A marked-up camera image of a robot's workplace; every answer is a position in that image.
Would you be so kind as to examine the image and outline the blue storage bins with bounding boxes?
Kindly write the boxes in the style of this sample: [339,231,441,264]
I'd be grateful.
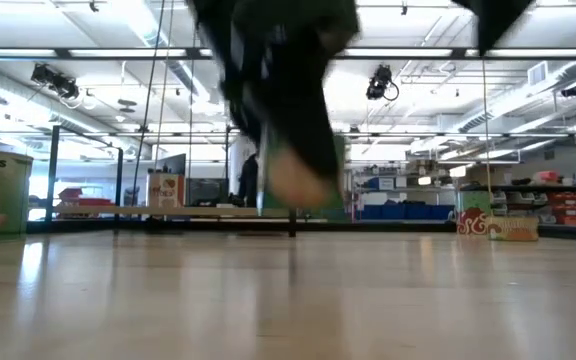
[360,199,457,222]

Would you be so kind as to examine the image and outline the green red label can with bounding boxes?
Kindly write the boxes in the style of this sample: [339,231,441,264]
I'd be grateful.
[456,190,493,237]

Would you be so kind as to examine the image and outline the short yellow label can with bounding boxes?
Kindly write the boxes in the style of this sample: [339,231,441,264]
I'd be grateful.
[486,215,540,243]

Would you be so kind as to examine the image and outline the red storage bins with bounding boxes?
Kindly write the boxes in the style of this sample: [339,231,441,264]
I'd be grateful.
[57,187,115,209]

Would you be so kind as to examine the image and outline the hanging black cable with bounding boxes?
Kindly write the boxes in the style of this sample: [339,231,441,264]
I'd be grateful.
[130,0,169,206]

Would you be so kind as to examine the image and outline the black monitor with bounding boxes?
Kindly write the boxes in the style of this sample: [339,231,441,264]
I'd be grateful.
[186,177,230,207]

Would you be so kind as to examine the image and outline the white column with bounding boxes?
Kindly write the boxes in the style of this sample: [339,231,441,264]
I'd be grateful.
[227,134,259,196]

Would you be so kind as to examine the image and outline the white red tomato can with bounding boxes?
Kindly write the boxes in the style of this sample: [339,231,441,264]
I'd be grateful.
[146,172,186,210]

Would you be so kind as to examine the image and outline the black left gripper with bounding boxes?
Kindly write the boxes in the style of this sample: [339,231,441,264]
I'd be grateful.
[187,0,359,204]

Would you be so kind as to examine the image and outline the wooden shelf with black frame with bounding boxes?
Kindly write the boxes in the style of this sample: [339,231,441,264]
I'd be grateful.
[25,124,458,239]

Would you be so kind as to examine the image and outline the small green label can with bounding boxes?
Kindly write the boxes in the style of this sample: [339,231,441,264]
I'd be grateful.
[260,133,347,210]

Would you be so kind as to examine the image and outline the thin hanging cord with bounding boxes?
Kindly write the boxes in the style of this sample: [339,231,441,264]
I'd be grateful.
[481,55,493,201]

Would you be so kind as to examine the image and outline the black ceiling mounted device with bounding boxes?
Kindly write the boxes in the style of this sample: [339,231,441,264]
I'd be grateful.
[365,63,400,102]
[30,63,82,101]

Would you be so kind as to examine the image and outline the person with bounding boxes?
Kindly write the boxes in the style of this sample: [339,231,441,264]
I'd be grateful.
[237,153,260,209]

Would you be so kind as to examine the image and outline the overhead light bar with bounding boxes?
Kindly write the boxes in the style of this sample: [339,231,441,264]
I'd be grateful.
[0,46,576,62]

